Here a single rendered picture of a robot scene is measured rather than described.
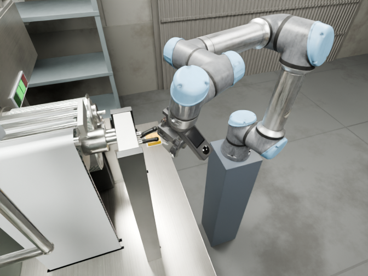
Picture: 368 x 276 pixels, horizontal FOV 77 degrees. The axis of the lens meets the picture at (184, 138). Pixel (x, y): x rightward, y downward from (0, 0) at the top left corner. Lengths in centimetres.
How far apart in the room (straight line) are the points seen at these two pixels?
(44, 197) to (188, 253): 52
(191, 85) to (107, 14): 255
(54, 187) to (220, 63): 47
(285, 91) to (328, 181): 176
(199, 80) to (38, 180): 41
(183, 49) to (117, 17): 239
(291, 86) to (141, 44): 242
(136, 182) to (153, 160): 65
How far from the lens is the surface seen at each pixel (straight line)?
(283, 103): 92
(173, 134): 64
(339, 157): 285
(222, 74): 53
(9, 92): 124
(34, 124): 59
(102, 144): 63
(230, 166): 115
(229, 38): 72
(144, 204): 59
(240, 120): 104
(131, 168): 48
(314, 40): 82
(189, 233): 95
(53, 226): 77
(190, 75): 48
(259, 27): 83
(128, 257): 94
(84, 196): 66
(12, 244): 102
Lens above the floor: 177
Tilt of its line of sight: 43 degrees down
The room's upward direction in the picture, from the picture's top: straight up
